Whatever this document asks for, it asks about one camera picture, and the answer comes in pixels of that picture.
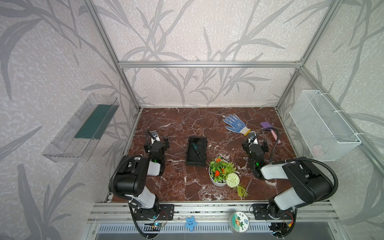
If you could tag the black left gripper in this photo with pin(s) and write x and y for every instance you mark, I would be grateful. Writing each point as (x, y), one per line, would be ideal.
(156, 145)

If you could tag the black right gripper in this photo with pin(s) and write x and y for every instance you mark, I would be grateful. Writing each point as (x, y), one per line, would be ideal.
(255, 146)

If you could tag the potted artificial flower plant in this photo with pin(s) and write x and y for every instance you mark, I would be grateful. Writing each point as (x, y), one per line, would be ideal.
(224, 173)

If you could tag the clear plastic wall shelf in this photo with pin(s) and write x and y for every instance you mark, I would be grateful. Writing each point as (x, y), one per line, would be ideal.
(77, 140)

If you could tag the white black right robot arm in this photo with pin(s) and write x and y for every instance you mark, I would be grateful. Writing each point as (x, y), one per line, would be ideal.
(311, 180)

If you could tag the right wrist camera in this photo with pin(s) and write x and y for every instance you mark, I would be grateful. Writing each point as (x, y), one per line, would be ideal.
(252, 137)

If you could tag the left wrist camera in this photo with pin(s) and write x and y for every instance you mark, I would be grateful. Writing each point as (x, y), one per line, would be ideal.
(153, 135)

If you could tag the aluminium frame post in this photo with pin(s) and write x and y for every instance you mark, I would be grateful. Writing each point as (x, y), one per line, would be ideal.
(325, 22)

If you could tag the blue dotted work glove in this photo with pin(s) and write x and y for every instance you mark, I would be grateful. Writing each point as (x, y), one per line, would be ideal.
(236, 125)

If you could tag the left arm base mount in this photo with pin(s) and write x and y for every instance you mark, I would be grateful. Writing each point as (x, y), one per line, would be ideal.
(161, 212)

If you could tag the black plastic bin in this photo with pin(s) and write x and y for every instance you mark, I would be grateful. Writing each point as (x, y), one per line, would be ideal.
(196, 155)

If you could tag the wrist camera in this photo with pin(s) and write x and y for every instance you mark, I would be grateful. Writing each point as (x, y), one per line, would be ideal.
(153, 135)
(252, 137)

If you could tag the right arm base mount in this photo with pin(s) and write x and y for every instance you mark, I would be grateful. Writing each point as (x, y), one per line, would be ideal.
(264, 211)

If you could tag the aluminium front rail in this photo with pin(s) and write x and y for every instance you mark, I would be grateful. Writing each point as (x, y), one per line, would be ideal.
(205, 212)

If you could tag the blue star sticker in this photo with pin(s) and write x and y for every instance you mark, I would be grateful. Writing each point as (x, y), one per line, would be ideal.
(190, 223)

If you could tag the white wire mesh basket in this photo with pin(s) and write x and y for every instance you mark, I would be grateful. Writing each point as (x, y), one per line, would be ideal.
(326, 133)

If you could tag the purple pink silicone spatula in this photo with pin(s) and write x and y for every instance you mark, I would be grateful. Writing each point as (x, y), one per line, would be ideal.
(267, 125)

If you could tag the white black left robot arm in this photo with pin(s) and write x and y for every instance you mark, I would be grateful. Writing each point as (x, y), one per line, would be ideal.
(128, 181)

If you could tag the green handled screwdriver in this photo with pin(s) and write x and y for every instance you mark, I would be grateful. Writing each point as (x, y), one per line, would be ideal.
(198, 150)

